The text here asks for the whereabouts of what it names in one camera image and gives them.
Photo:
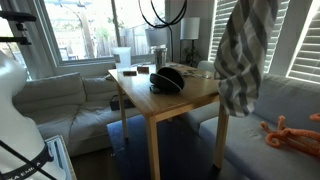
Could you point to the wooden table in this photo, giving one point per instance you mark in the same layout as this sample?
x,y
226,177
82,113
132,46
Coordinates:
x,y
197,92

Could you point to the black oval basket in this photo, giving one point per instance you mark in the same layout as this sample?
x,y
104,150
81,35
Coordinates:
x,y
167,80

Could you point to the grey sofa by blinds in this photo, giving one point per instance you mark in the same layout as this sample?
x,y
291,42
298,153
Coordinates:
x,y
246,148

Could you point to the white frame rack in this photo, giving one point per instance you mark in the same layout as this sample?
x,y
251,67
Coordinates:
x,y
59,151

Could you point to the orange plush toy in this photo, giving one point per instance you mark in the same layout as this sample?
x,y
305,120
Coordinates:
x,y
307,141

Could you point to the metal tumbler cup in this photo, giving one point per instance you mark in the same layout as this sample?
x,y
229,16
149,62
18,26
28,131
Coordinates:
x,y
160,57

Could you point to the small dark flat box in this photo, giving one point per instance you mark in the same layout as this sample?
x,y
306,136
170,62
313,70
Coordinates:
x,y
129,73

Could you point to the small brown box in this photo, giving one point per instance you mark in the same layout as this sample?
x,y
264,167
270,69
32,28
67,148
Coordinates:
x,y
143,70

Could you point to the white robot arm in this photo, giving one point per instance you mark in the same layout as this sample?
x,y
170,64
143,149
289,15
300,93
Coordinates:
x,y
23,153

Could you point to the white shade floor lamp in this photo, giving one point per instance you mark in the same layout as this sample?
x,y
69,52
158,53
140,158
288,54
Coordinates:
x,y
189,30

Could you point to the dark blue rug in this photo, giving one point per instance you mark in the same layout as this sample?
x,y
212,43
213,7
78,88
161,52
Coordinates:
x,y
183,155

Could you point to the grey striped towel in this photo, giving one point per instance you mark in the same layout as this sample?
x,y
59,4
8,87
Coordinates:
x,y
241,54

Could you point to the light grey sofa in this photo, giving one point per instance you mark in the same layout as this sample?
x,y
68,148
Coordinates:
x,y
75,107

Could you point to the black bag on sofa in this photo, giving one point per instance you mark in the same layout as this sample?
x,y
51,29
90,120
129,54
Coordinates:
x,y
120,102

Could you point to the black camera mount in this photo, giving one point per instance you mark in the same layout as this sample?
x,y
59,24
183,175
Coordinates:
x,y
19,18

